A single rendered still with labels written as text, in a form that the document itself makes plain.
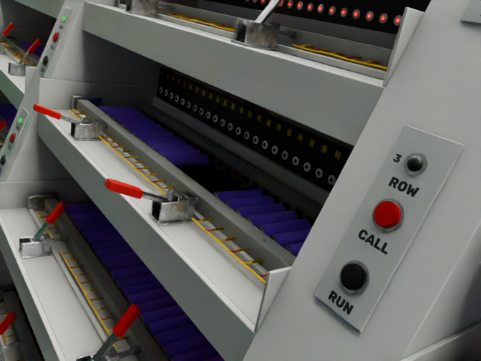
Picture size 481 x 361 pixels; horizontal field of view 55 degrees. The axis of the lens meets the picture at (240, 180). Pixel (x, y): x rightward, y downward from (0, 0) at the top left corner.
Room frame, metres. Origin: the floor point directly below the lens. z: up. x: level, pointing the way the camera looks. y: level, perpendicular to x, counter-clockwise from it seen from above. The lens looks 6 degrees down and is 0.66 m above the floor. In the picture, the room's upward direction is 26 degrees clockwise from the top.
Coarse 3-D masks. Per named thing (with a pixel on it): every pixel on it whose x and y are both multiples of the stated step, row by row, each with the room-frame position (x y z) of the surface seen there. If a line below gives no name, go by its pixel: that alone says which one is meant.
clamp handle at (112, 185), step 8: (112, 184) 0.40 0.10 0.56; (120, 184) 0.41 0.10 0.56; (128, 184) 0.42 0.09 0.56; (120, 192) 0.41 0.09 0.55; (128, 192) 0.41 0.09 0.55; (136, 192) 0.42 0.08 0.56; (144, 192) 0.43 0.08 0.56; (168, 192) 0.45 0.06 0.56; (152, 200) 0.43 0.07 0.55; (160, 200) 0.44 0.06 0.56; (168, 200) 0.45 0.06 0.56
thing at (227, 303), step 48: (48, 96) 0.76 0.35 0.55; (96, 96) 0.81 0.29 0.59; (144, 96) 0.86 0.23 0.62; (48, 144) 0.71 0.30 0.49; (96, 144) 0.64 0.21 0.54; (240, 144) 0.64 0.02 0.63; (96, 192) 0.55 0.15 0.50; (144, 240) 0.45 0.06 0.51; (192, 240) 0.42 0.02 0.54; (192, 288) 0.38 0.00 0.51; (240, 288) 0.36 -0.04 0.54; (240, 336) 0.32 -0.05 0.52
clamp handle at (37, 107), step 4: (36, 104) 0.60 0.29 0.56; (36, 108) 0.59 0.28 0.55; (40, 108) 0.60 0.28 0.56; (44, 108) 0.60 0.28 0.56; (48, 108) 0.61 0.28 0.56; (44, 112) 0.60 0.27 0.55; (48, 112) 0.61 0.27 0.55; (52, 112) 0.61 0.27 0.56; (56, 112) 0.61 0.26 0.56; (52, 116) 0.61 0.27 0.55; (56, 116) 0.61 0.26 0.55; (60, 116) 0.62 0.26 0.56; (64, 116) 0.63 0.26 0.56; (68, 120) 0.63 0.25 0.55; (72, 120) 0.63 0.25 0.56; (76, 120) 0.64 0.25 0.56; (84, 120) 0.64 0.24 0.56
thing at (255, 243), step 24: (120, 144) 0.63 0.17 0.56; (144, 144) 0.60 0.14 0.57; (144, 168) 0.55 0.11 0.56; (168, 168) 0.53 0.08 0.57; (192, 192) 0.48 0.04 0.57; (216, 216) 0.45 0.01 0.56; (240, 216) 0.44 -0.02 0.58; (216, 240) 0.42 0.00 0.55; (240, 240) 0.42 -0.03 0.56; (264, 240) 0.40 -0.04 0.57; (264, 264) 0.39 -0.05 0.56; (288, 264) 0.37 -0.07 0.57
